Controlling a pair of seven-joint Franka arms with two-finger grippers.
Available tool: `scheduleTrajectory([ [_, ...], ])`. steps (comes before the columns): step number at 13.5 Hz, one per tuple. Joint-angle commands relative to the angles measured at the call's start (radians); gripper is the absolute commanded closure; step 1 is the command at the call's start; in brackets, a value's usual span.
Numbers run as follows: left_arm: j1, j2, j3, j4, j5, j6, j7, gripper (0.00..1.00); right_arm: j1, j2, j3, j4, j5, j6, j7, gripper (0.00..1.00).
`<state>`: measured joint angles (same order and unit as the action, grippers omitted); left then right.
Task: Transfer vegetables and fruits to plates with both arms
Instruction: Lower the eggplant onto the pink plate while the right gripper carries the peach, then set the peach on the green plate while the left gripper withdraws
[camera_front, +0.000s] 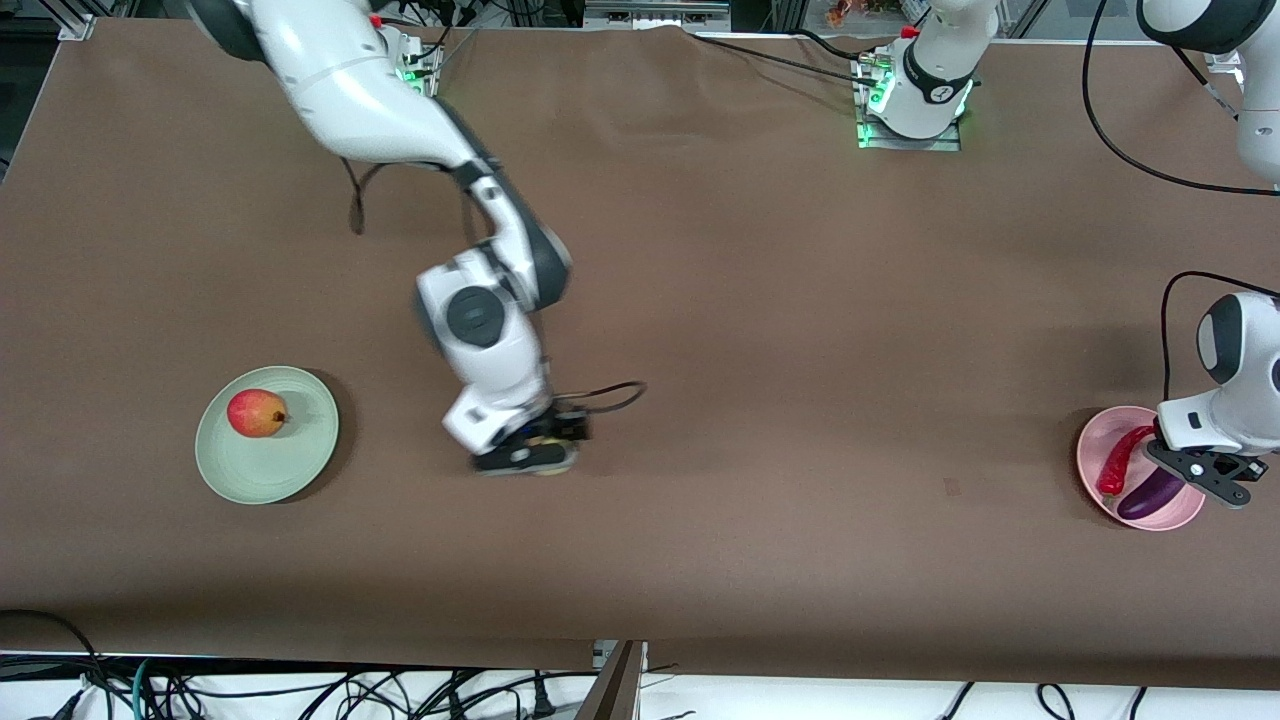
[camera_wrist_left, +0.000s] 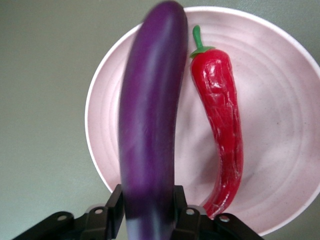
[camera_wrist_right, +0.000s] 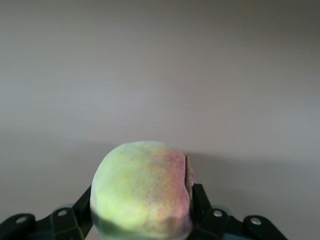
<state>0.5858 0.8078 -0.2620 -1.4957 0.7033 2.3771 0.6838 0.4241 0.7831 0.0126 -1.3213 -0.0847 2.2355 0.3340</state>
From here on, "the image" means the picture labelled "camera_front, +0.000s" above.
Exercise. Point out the orange background objects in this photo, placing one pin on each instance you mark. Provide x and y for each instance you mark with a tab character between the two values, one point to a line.
865	10

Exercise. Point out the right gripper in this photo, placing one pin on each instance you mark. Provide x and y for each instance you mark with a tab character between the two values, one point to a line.
567	424

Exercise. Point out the metal corner bracket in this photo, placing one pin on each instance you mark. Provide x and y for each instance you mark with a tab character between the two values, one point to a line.
75	27
1222	60

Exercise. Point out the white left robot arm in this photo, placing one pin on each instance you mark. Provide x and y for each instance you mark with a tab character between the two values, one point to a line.
935	70

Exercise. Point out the pale yellow peach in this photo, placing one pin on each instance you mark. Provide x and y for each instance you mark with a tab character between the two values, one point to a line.
558	462

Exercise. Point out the pink plate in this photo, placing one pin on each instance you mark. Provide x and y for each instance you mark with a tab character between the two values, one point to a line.
1087	460

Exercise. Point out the brown table cover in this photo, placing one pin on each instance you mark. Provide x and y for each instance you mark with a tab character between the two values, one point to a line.
800	300

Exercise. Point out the light green plate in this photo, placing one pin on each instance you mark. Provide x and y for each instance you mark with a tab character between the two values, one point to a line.
250	470

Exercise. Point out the aluminium frame rail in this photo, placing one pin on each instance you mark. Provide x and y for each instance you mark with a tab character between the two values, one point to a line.
655	15

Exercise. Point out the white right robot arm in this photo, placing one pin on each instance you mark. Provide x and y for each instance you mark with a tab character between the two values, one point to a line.
350	80

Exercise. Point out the red chili pepper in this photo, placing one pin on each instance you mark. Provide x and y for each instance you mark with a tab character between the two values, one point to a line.
1115	465

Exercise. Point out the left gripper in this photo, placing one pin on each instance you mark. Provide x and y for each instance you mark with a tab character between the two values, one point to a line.
1225	465

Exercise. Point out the red yellow apple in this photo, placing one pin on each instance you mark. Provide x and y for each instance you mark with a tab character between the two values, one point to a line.
255	413

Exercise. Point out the purple eggplant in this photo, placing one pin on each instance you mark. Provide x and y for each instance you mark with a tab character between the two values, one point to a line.
1150	495

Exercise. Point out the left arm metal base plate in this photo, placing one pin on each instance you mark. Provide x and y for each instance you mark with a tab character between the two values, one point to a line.
868	135

